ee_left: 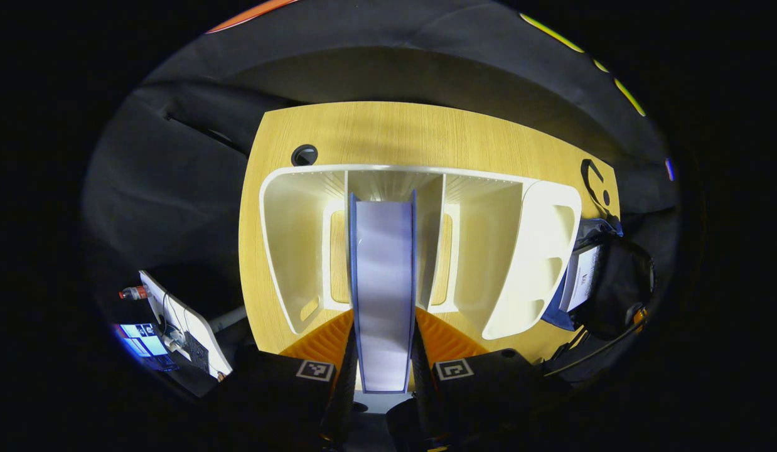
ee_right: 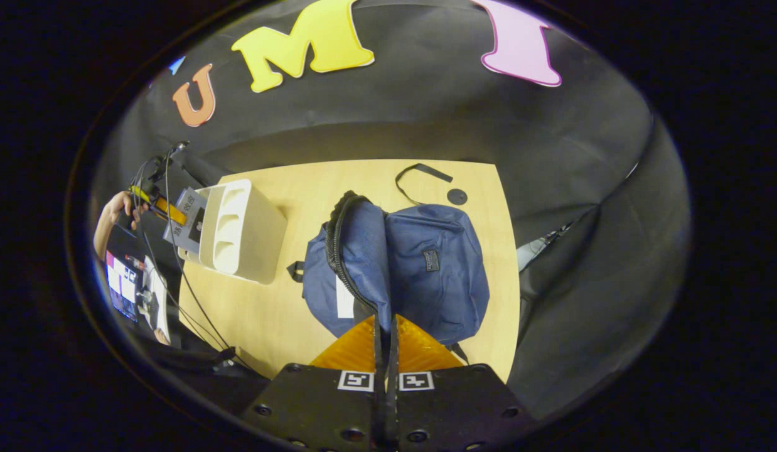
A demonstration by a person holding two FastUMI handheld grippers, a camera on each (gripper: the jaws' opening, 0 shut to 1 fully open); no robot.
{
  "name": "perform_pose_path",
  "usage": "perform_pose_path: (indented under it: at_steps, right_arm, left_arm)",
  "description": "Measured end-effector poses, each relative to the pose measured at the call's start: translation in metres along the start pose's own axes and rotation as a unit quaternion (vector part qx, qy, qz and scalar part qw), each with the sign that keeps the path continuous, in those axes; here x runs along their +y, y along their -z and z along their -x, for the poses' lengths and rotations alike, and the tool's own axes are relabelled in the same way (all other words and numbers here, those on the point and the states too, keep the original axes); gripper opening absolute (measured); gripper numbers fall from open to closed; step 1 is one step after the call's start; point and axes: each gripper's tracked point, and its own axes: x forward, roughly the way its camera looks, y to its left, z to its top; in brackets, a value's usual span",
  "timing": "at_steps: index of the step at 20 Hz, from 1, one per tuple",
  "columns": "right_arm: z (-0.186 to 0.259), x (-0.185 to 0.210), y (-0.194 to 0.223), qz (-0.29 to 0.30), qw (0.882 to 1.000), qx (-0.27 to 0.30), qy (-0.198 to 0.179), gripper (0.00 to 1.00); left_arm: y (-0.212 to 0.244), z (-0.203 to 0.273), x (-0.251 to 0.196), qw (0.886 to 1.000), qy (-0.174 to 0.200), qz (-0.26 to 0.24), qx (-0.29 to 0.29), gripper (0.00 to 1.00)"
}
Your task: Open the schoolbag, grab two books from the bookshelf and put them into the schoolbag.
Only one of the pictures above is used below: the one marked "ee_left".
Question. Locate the white cover book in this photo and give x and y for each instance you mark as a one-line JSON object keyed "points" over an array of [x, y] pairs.
{"points": [[582, 279]]}

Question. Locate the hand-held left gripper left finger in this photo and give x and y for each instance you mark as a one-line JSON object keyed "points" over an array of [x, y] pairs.
{"points": [[282, 395]]}

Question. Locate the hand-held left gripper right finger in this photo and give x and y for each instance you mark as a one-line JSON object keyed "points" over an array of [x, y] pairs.
{"points": [[489, 395]]}

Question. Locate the blue lit screen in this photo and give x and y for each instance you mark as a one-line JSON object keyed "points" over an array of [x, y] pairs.
{"points": [[140, 339]]}

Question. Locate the dark blue black schoolbag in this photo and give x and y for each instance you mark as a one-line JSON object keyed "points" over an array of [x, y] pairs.
{"points": [[621, 289]]}

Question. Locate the white bookshelf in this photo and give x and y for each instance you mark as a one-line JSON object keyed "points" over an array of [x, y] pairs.
{"points": [[539, 251]]}

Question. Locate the light blue cover book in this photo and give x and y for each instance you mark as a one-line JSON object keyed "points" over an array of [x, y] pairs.
{"points": [[382, 289]]}

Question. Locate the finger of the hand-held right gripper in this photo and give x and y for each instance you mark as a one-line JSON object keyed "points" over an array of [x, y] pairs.
{"points": [[639, 317]]}

